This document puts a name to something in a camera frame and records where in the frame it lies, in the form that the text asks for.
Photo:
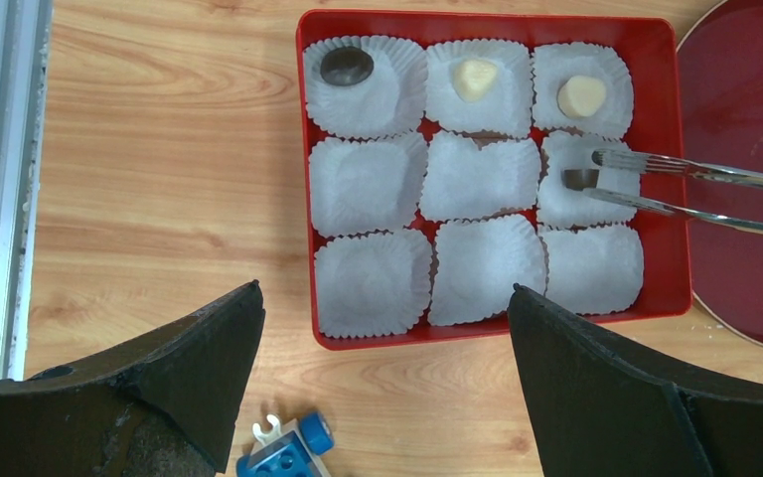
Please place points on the dark oval chocolate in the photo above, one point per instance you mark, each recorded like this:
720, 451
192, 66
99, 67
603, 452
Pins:
346, 66

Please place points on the small dark round chocolate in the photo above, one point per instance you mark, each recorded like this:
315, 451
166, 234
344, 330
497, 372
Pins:
580, 179

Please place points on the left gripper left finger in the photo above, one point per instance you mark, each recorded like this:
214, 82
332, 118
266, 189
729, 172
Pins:
164, 403

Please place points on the metal tongs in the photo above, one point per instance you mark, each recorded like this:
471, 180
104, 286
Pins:
706, 184

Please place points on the blue red toy car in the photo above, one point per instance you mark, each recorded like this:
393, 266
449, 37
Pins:
288, 449

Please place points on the dark red round tray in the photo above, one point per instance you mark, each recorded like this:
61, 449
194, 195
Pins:
721, 70

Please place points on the white heart chocolate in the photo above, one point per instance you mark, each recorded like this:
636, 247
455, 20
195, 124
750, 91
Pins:
581, 96

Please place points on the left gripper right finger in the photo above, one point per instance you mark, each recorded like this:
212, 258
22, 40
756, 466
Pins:
601, 404

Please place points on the white chocolate piece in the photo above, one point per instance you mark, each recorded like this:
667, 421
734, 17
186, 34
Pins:
472, 79

